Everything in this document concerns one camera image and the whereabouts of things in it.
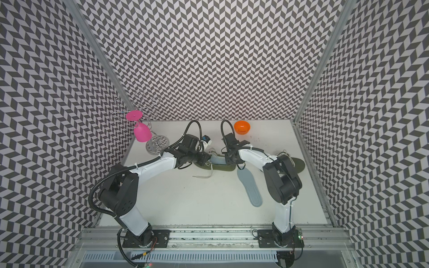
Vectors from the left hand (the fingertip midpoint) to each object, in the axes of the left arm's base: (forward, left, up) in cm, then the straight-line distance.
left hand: (209, 158), depth 89 cm
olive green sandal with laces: (-3, -3, -4) cm, 6 cm away
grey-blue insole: (+3, -4, -6) cm, 8 cm away
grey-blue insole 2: (-8, -21, -9) cm, 24 cm away
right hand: (+1, -14, -6) cm, 15 cm away
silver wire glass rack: (+15, +34, -7) cm, 37 cm away
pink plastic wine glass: (+9, +35, +11) cm, 38 cm away
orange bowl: (+28, -20, -6) cm, 35 cm away
